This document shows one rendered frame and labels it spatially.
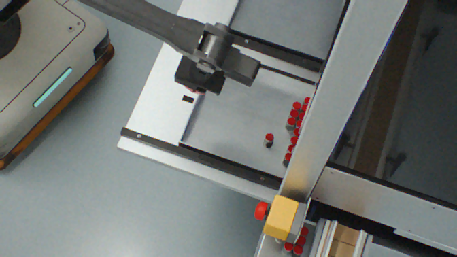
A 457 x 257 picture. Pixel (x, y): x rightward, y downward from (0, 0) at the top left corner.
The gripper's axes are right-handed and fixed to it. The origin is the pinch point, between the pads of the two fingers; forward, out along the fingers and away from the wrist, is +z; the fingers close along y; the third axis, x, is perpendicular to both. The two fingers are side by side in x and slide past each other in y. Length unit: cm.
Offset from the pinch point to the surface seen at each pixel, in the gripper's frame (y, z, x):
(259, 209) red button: 22.4, 2.0, -19.6
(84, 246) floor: -12, 111, -19
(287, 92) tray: 22.4, 15.8, 16.5
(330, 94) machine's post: 19, -45, -13
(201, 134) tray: 6.3, 18.5, -1.9
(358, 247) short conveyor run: 45.9, 2.3, -19.2
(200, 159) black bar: 7.9, 16.3, -8.6
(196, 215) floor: 20, 106, 4
